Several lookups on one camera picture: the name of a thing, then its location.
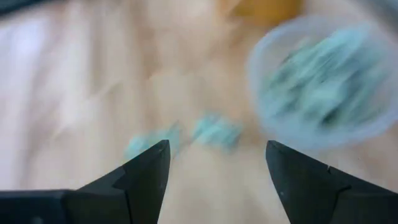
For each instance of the yellow mug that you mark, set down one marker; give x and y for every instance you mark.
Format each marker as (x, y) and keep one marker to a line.
(264, 11)

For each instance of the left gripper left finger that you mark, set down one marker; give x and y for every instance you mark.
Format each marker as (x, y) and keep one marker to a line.
(136, 193)

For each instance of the clear plastic tub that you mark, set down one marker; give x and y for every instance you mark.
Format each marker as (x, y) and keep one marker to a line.
(264, 124)

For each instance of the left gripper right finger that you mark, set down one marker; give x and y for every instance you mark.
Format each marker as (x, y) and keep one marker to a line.
(311, 193)

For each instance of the pale green sweetener packet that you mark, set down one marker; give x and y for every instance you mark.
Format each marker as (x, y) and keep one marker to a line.
(214, 130)
(146, 140)

